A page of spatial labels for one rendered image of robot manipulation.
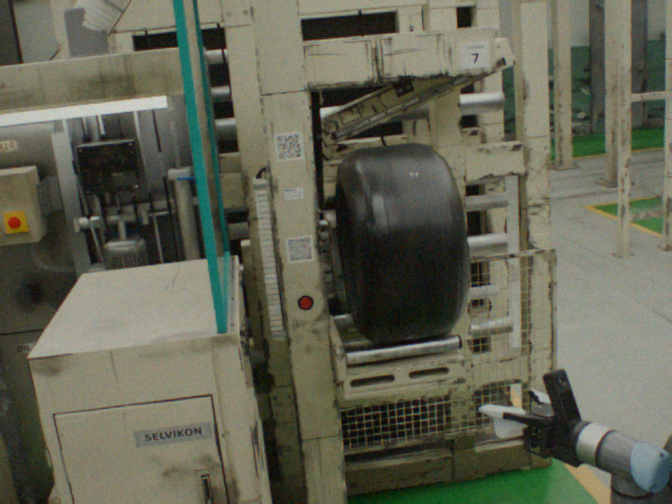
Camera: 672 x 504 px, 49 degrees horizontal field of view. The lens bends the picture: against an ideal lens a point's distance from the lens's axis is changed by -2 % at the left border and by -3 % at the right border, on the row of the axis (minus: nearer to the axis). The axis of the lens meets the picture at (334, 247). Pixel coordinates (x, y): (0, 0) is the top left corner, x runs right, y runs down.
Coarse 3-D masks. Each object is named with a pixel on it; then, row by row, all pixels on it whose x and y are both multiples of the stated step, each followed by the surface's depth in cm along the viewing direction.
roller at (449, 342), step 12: (444, 336) 216; (456, 336) 216; (360, 348) 214; (372, 348) 214; (384, 348) 214; (396, 348) 214; (408, 348) 214; (420, 348) 214; (432, 348) 215; (444, 348) 215; (456, 348) 216; (348, 360) 212; (360, 360) 213; (372, 360) 214
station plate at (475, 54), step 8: (480, 40) 227; (464, 48) 227; (472, 48) 228; (480, 48) 228; (488, 48) 228; (464, 56) 228; (472, 56) 228; (480, 56) 229; (488, 56) 229; (464, 64) 229; (472, 64) 229; (480, 64) 229; (488, 64) 229
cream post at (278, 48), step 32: (256, 0) 192; (288, 0) 193; (256, 32) 194; (288, 32) 195; (256, 64) 196; (288, 64) 197; (288, 96) 199; (288, 128) 201; (288, 224) 208; (320, 224) 210; (320, 256) 211; (288, 288) 213; (320, 288) 214; (288, 320) 215; (320, 320) 216; (288, 352) 218; (320, 352) 219; (320, 384) 221; (320, 416) 224; (320, 448) 227; (320, 480) 230
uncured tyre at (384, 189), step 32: (352, 160) 209; (384, 160) 204; (416, 160) 204; (352, 192) 201; (384, 192) 196; (416, 192) 196; (448, 192) 198; (352, 224) 200; (384, 224) 193; (416, 224) 194; (448, 224) 195; (352, 256) 246; (384, 256) 193; (416, 256) 194; (448, 256) 195; (352, 288) 236; (384, 288) 195; (416, 288) 196; (448, 288) 197; (384, 320) 201; (416, 320) 203; (448, 320) 205
